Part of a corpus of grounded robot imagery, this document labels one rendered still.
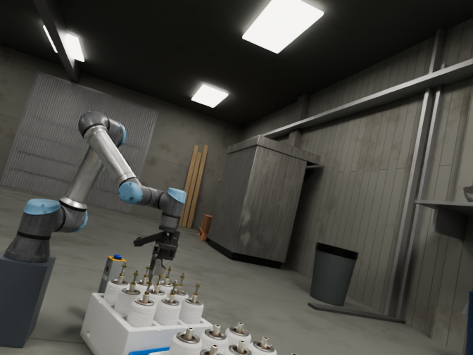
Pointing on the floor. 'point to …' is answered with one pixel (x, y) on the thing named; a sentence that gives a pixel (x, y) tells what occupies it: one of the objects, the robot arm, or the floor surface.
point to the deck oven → (258, 201)
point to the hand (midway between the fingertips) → (149, 277)
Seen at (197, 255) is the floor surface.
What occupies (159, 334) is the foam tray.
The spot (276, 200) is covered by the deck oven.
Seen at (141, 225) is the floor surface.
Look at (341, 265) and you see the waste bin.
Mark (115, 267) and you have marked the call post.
